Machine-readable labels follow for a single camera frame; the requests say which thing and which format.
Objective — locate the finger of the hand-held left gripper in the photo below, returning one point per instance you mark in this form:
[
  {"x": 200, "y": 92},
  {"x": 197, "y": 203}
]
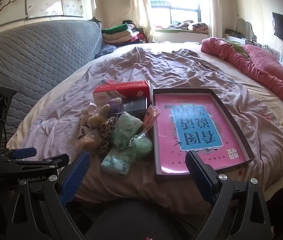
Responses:
[
  {"x": 56, "y": 160},
  {"x": 25, "y": 152}
]

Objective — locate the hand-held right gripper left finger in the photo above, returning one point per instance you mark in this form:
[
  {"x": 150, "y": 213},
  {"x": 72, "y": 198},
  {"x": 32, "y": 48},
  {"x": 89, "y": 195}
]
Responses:
[{"x": 75, "y": 177}]

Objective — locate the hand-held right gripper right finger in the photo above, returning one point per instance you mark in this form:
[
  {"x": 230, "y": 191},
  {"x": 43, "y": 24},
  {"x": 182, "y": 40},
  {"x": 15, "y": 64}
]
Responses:
[{"x": 201, "y": 177}]

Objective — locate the dark shallow box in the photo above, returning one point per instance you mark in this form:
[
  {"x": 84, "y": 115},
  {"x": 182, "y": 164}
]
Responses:
[{"x": 169, "y": 177}]

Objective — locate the green tissue packet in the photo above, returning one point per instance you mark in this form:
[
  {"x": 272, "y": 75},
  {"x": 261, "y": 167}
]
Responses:
[
  {"x": 115, "y": 162},
  {"x": 126, "y": 127}
]

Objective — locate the leopard print cloth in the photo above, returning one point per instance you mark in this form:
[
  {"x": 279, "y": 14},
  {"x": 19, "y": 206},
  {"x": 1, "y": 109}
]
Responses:
[{"x": 106, "y": 135}]

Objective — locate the cream plush rabbit purple dress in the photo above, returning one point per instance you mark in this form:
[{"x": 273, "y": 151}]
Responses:
[{"x": 96, "y": 116}]

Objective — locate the green sponge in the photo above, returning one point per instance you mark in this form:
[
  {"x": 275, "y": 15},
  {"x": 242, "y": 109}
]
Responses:
[{"x": 141, "y": 146}]

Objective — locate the small pink bear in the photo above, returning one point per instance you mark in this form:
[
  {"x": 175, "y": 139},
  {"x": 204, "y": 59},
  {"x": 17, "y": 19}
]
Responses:
[{"x": 150, "y": 115}]

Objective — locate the grey quilted headboard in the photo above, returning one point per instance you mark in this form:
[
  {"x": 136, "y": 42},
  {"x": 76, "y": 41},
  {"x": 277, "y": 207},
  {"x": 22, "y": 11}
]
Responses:
[{"x": 44, "y": 55}]

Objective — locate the dark navy booklet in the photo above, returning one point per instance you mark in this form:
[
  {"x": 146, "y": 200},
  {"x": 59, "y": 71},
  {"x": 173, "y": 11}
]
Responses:
[{"x": 136, "y": 106}]

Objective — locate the red and white tissue box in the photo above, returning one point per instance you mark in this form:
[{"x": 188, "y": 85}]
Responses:
[{"x": 121, "y": 90}]

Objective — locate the lilac bed sheet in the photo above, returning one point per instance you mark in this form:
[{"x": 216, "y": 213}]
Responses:
[{"x": 181, "y": 67}]

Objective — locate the dark patterned pillow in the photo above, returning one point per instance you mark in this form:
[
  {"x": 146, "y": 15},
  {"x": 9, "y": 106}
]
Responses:
[{"x": 105, "y": 50}]

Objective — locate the pink quilt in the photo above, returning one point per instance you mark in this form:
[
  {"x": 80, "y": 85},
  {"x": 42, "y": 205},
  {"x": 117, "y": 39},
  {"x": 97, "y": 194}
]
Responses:
[{"x": 256, "y": 65}]

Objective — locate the green cloth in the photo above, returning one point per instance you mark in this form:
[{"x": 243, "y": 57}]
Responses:
[{"x": 237, "y": 47}]

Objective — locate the floral printed wardrobe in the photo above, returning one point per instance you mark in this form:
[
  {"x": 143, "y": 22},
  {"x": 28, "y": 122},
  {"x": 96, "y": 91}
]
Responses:
[{"x": 44, "y": 0}]

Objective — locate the pile of folded clothes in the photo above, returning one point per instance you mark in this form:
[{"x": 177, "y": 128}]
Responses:
[{"x": 121, "y": 36}]

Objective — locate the cluttered dressing table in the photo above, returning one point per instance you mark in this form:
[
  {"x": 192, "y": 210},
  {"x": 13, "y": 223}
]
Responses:
[{"x": 234, "y": 33}]

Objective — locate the green windowsill mat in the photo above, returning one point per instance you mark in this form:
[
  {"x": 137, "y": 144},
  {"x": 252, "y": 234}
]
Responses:
[{"x": 171, "y": 30}]

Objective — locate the clothes heap on windowsill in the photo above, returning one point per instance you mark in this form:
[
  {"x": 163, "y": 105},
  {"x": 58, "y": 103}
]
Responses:
[{"x": 189, "y": 26}]

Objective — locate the white framed vanity mirror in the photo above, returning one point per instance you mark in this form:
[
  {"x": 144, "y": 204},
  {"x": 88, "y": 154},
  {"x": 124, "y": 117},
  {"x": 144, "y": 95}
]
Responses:
[{"x": 244, "y": 28}]

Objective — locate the cream curtain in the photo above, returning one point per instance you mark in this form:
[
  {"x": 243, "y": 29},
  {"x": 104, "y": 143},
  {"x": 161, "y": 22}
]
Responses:
[
  {"x": 212, "y": 7},
  {"x": 139, "y": 10}
]

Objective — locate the window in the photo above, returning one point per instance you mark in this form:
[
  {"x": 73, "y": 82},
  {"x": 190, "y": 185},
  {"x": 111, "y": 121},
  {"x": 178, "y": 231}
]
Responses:
[{"x": 176, "y": 0}]

